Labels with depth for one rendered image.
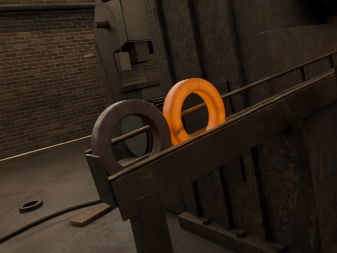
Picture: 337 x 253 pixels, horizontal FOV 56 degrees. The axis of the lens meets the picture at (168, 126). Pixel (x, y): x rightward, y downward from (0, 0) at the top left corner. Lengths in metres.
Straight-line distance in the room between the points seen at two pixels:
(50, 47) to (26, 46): 0.46
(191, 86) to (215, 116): 0.11
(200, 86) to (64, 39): 6.49
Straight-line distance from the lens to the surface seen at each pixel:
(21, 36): 7.00
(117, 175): 0.64
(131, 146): 2.25
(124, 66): 5.23
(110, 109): 0.65
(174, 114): 0.72
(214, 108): 0.82
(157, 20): 1.55
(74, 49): 7.21
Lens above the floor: 0.76
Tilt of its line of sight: 7 degrees down
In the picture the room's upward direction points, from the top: 12 degrees counter-clockwise
